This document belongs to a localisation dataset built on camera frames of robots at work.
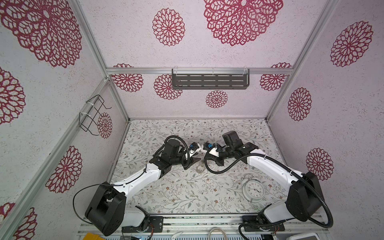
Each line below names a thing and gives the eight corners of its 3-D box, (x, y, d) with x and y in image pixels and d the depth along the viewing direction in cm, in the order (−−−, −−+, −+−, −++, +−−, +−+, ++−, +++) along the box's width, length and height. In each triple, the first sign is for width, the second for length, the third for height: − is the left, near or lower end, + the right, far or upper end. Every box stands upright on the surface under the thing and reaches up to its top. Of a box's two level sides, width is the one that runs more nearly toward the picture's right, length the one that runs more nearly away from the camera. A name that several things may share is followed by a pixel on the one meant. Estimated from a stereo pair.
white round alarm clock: (244, 202, 83) (247, 200, 79) (239, 176, 92) (241, 173, 88) (265, 202, 83) (268, 200, 79) (257, 176, 92) (260, 173, 88)
